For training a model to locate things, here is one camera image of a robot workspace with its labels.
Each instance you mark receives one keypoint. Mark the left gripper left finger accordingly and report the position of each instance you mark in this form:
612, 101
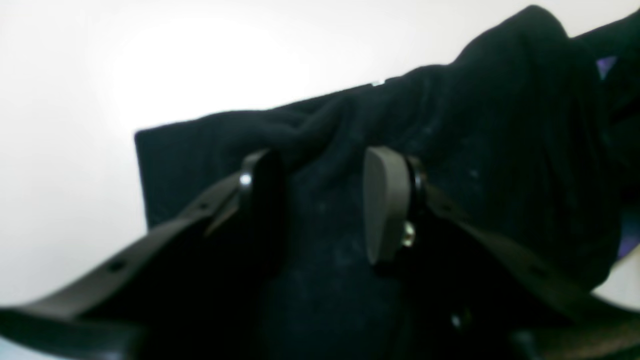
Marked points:
188, 290

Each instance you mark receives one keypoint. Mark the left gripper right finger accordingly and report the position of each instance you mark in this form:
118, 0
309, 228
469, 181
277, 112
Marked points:
475, 294

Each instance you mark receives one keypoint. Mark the black t-shirt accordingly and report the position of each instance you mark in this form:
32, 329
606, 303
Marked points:
534, 134

